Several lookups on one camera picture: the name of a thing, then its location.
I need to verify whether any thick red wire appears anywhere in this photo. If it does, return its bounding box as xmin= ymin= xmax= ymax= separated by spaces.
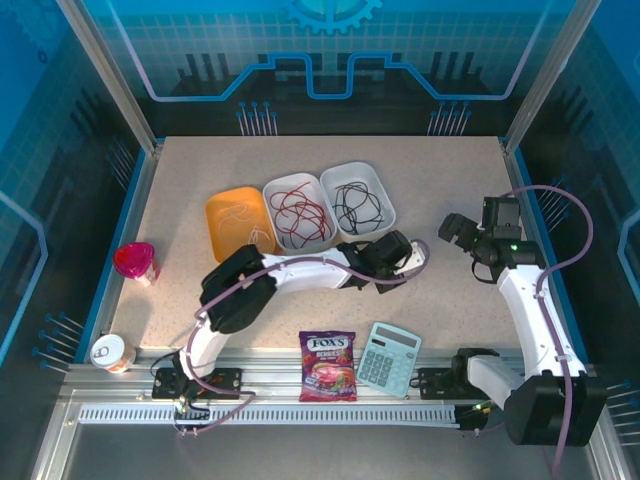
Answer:
xmin=276 ymin=199 xmax=326 ymax=250

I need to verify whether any thin white cable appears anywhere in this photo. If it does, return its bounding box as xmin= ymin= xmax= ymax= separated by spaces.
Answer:
xmin=217 ymin=199 xmax=257 ymax=237
xmin=247 ymin=223 xmax=275 ymax=249

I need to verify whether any white plastic tray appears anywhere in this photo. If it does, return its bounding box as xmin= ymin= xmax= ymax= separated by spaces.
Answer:
xmin=319 ymin=160 xmax=397 ymax=241
xmin=262 ymin=172 xmax=337 ymax=253

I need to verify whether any mint green calculator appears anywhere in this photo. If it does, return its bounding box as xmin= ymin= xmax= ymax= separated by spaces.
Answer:
xmin=357 ymin=322 xmax=424 ymax=400

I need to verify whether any purple Fox's candy bag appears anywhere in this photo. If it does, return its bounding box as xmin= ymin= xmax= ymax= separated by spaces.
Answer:
xmin=298 ymin=329 xmax=359 ymax=404

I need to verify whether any orange plastic tray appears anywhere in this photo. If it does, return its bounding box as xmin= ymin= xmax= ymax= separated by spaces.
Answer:
xmin=204 ymin=186 xmax=278 ymax=265

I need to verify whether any black wiring connector block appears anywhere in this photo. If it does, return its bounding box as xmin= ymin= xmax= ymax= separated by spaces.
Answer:
xmin=172 ymin=392 xmax=211 ymax=439
xmin=457 ymin=402 xmax=501 ymax=437

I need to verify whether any grey metal panel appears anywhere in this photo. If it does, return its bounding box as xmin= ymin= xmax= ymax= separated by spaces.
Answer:
xmin=29 ymin=422 xmax=616 ymax=480

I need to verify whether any pink lidded plastic cup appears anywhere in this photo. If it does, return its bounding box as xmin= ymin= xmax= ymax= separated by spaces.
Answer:
xmin=113 ymin=242 xmax=161 ymax=289

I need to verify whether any silver pull-tab tin can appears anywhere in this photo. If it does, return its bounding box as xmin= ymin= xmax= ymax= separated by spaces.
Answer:
xmin=89 ymin=333 xmax=137 ymax=375

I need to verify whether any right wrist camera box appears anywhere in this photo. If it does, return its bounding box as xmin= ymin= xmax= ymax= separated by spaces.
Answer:
xmin=481 ymin=196 xmax=522 ymax=240

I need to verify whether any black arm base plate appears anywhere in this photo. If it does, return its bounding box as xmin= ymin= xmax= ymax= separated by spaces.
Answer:
xmin=417 ymin=366 xmax=476 ymax=401
xmin=151 ymin=366 xmax=245 ymax=401

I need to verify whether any aluminium extrusion rail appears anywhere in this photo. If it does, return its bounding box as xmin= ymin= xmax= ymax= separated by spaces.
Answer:
xmin=59 ymin=348 xmax=604 ymax=407

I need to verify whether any aluminium frame post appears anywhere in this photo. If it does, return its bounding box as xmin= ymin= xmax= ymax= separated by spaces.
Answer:
xmin=53 ymin=0 xmax=165 ymax=155
xmin=499 ymin=0 xmax=599 ymax=156

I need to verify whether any white slotted cable duct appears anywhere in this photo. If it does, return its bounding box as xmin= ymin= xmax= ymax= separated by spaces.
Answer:
xmin=78 ymin=403 xmax=460 ymax=427

